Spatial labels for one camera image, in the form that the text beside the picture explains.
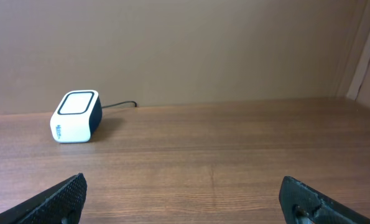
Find white barcode scanner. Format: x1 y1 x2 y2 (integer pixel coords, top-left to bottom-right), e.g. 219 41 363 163
50 90 103 143

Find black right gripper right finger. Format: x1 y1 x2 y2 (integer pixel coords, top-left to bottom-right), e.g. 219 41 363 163
279 176 370 224

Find black scanner cable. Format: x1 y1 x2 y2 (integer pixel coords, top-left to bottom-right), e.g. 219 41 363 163
101 100 138 110

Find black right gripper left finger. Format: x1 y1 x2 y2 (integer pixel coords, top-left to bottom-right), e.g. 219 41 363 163
0 173 87 224

